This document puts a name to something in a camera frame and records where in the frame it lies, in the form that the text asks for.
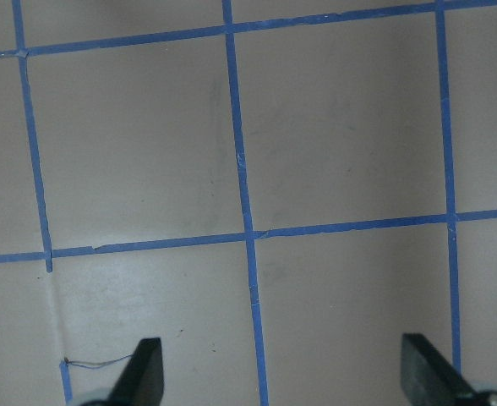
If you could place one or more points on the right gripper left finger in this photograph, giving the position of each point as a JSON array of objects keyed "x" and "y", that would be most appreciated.
[{"x": 142, "y": 379}]

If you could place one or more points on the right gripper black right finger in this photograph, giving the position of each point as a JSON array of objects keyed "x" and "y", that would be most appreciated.
[{"x": 427, "y": 378}]

